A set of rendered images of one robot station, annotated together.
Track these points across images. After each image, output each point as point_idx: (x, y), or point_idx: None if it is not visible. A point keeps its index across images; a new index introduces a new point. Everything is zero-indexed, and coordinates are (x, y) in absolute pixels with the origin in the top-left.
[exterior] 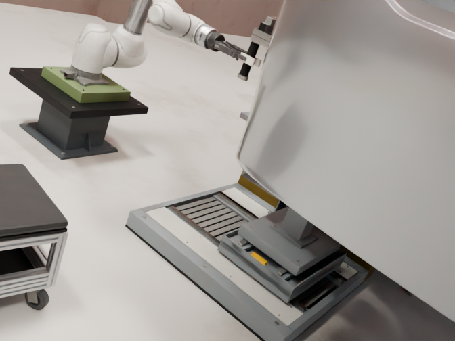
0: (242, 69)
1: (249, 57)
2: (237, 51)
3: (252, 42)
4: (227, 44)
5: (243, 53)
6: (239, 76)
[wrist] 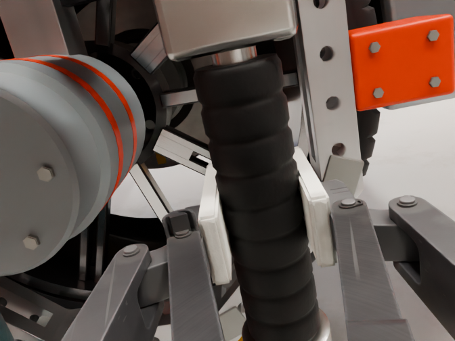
0: (315, 285)
1: (309, 165)
2: (356, 211)
3: (275, 55)
4: (387, 340)
5: (316, 187)
6: (331, 337)
